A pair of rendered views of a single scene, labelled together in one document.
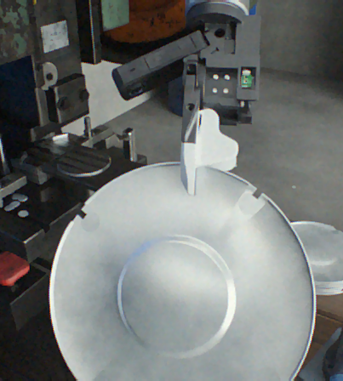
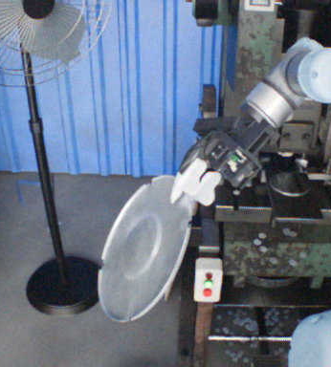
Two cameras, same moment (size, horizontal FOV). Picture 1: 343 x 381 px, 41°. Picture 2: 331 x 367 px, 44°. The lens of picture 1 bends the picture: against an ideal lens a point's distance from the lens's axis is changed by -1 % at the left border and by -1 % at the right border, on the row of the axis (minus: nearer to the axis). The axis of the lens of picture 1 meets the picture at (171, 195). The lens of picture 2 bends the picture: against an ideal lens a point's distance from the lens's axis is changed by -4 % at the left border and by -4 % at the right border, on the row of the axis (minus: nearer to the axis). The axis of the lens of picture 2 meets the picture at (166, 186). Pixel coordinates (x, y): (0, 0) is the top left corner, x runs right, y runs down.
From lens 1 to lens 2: 0.59 m
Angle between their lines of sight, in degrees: 51
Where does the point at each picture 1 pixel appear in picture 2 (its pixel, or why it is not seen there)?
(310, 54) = not seen: outside the picture
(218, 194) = (181, 210)
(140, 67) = (204, 123)
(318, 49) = not seen: outside the picture
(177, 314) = (133, 253)
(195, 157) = (178, 183)
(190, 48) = (228, 124)
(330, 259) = not seen: outside the picture
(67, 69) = (305, 116)
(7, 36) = (249, 80)
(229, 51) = (243, 137)
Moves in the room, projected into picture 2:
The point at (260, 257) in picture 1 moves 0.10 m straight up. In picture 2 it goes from (167, 254) to (167, 205)
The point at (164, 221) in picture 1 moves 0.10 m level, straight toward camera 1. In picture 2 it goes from (162, 208) to (112, 225)
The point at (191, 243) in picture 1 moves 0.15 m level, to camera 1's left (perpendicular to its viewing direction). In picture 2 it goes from (158, 226) to (123, 185)
